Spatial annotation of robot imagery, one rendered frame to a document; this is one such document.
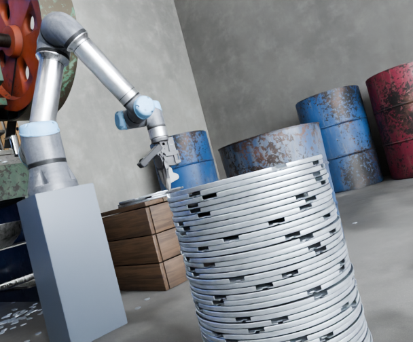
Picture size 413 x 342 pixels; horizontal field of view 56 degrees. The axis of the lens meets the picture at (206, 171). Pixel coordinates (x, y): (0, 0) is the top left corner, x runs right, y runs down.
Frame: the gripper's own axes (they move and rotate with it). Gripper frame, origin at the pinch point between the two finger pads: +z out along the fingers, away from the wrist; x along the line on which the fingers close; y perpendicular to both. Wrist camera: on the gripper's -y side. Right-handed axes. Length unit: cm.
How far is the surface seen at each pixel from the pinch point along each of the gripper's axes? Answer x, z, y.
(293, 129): -40, -9, 36
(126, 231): 13.8, 13.1, -16.2
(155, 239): -0.9, 18.0, -10.4
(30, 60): 60, -81, -29
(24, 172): 39, -22, -46
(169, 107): 262, -97, 141
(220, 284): -89, 18, -34
